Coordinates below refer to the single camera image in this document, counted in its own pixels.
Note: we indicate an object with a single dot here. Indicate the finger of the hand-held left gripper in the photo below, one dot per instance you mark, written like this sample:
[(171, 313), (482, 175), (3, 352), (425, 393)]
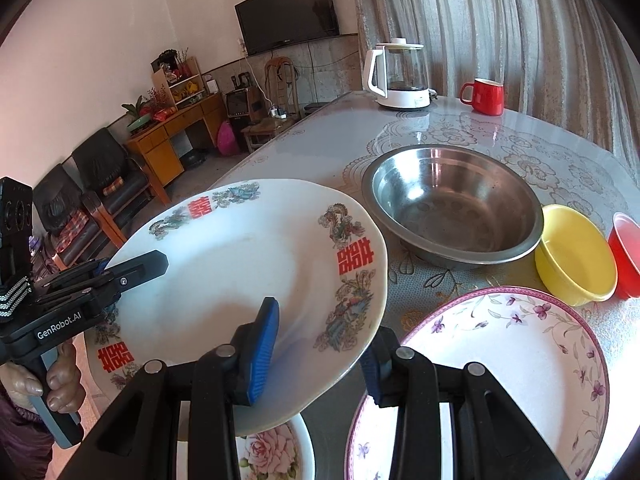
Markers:
[(142, 266)]

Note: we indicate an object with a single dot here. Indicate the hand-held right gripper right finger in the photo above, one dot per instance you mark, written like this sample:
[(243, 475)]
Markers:
[(374, 375)]

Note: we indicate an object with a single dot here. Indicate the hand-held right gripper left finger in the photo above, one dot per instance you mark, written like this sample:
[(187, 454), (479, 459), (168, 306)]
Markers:
[(262, 350)]

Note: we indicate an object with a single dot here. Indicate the small pink rose plate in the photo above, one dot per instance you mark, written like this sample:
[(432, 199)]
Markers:
[(270, 452)]

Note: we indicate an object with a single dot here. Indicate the purple flower pink rim plate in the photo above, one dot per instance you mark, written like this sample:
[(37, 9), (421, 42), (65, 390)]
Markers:
[(500, 340)]

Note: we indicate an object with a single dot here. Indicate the stainless steel bowl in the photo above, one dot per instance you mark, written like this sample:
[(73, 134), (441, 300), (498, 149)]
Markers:
[(450, 210)]

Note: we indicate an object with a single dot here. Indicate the yellow bowl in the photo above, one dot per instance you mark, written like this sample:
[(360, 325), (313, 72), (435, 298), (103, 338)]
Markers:
[(575, 260)]

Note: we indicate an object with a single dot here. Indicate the person's left forearm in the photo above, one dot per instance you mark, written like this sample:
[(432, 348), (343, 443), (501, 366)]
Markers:
[(20, 442)]

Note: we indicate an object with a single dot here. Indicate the person's left hand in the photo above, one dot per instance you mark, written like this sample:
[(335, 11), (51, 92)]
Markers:
[(62, 375)]

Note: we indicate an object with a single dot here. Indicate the plaid seat cushion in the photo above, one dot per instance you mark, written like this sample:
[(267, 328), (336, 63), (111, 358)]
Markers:
[(72, 227)]

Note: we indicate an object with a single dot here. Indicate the small striped cushion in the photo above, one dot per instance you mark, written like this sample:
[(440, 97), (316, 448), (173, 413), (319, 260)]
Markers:
[(113, 186)]

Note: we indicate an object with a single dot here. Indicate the black leather armchair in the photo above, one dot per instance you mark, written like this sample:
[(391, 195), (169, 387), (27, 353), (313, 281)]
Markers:
[(100, 160), (55, 190)]

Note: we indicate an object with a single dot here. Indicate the wooden desk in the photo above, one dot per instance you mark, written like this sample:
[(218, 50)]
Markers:
[(165, 130)]

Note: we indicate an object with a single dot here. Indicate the pink bag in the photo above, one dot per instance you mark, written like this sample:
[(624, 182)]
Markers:
[(227, 140)]

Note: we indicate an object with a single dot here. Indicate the green potted plant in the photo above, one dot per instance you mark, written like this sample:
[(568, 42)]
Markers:
[(134, 109)]

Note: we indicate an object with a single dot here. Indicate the wooden shelf with ornaments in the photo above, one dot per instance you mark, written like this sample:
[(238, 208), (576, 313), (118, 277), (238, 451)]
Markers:
[(180, 82)]

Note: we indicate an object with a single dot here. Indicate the small old television set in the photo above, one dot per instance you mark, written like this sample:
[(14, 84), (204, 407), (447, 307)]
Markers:
[(239, 105)]

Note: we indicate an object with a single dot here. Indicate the white power strip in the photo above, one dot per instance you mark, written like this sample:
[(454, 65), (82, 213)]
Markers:
[(277, 112)]

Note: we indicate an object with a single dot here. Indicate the wooden chair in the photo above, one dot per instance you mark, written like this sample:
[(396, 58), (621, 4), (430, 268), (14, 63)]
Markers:
[(280, 85)]

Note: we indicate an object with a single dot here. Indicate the floral lace tablecloth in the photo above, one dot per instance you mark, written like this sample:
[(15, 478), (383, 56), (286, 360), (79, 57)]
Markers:
[(550, 170)]

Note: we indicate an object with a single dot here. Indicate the red bowl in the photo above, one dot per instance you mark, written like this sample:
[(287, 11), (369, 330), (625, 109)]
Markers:
[(627, 260)]

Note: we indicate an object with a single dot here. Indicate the white glass electric kettle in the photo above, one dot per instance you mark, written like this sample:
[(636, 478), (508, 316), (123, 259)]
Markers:
[(400, 95)]

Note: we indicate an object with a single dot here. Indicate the black flat screen television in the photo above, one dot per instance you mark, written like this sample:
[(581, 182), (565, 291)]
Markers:
[(285, 15)]

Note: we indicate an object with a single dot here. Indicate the red mug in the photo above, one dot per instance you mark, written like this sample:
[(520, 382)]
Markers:
[(487, 97)]

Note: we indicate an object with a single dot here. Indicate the grey curtain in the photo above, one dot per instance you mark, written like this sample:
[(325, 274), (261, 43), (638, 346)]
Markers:
[(500, 20)]

